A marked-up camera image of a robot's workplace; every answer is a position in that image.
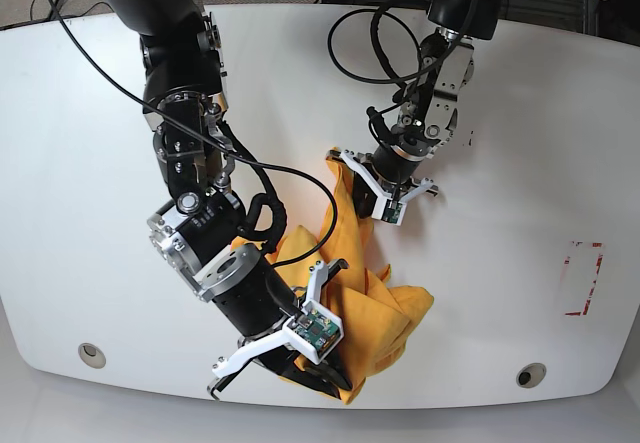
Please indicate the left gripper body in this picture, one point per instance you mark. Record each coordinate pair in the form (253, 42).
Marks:
(389, 175)

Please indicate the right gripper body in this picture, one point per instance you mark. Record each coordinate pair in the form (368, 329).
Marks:
(244, 286)

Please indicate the orange yellow t-shirt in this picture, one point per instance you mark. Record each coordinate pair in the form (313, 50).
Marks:
(377, 319)

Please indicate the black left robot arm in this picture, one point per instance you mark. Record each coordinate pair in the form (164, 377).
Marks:
(426, 102)

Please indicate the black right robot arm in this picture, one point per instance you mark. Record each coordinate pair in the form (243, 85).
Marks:
(184, 104)

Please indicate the left table grommet hole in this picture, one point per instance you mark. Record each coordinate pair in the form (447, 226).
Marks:
(92, 356)

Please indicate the table grommet hole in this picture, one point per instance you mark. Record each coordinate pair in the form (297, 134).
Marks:
(92, 356)
(531, 375)

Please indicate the right table grommet hole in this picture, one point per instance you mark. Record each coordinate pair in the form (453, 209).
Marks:
(531, 375)

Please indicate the red tape marker rectangle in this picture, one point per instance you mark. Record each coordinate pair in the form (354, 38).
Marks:
(579, 277)

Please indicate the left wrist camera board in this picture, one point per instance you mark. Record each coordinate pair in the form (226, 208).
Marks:
(393, 212)

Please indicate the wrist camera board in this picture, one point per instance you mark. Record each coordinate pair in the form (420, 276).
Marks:
(393, 212)
(318, 330)

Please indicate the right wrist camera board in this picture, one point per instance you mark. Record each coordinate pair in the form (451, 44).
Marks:
(318, 330)

